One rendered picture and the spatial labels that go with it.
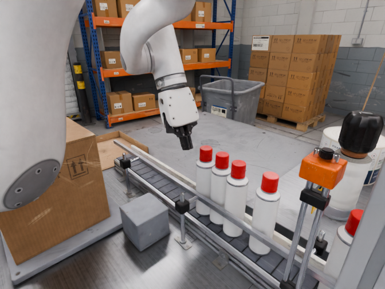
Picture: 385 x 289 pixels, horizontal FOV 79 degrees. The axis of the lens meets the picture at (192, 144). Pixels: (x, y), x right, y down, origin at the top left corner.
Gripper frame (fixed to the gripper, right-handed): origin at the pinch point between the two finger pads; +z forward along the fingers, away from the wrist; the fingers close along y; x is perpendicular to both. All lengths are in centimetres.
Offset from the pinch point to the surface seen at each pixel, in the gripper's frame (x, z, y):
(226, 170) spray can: -13.1, 7.5, -0.1
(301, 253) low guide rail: -26.8, 27.5, 3.0
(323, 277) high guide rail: -34.5, 24.7, -4.4
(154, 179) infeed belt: 21.4, 12.5, -1.4
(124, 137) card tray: 71, -2, 13
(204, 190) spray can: -5.5, 13.1, -2.1
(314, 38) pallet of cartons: 80, -59, 321
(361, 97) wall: 70, 45, 462
